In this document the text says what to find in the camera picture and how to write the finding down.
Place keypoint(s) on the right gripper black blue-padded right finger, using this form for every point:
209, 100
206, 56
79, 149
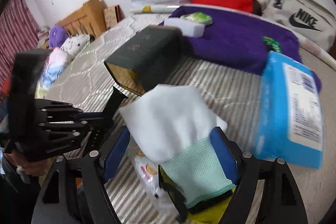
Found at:
281, 200

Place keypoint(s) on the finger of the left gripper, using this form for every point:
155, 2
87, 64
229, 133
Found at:
64, 137
53, 111

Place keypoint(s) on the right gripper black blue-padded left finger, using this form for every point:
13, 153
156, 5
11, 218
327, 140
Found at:
74, 190

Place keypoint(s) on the white glove green cuff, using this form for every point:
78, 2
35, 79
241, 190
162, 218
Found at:
172, 127

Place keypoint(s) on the person's left hand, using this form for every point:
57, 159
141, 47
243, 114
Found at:
36, 169

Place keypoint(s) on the colourful floral bedding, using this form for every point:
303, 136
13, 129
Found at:
57, 61

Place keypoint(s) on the blue tissue pack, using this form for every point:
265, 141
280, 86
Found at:
291, 123

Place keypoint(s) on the white spotted pillow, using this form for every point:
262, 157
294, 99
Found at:
75, 44

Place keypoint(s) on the clear fruit-print plastic packet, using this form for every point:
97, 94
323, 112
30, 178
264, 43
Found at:
148, 174

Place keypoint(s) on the purple plush toy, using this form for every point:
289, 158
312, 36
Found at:
57, 36

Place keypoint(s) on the red striped curtain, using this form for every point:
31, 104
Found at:
18, 32

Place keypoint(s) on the wooden headboard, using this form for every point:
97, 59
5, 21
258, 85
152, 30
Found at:
88, 19

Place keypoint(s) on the brown patterned box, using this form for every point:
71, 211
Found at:
112, 16

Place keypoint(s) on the dark green rectangular box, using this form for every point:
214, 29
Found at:
146, 59

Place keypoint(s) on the rolled white patterned paper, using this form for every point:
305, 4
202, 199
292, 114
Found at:
156, 9

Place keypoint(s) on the green snack wrapper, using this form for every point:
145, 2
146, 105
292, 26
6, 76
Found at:
271, 44

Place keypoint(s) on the purple towel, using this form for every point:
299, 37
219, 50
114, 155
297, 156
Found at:
236, 40

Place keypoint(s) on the white sponge block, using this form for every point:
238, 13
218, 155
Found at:
188, 28

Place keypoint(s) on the green small tissue packet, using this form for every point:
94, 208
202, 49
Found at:
198, 17

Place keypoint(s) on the beige Nike bag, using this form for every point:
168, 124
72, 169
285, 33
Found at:
305, 17

